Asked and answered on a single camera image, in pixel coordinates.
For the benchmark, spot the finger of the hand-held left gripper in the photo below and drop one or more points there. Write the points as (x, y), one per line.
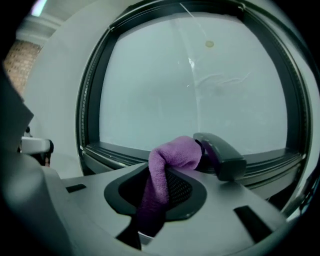
(35, 145)

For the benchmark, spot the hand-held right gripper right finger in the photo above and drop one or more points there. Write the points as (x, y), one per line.
(220, 212)

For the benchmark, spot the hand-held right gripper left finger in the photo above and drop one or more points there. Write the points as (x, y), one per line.
(87, 195)

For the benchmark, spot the purple cloth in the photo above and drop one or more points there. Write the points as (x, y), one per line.
(175, 152)

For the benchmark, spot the black-framed glass window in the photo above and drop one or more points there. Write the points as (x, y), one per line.
(295, 100)

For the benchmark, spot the ceiling light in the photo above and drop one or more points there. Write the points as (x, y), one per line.
(39, 7)

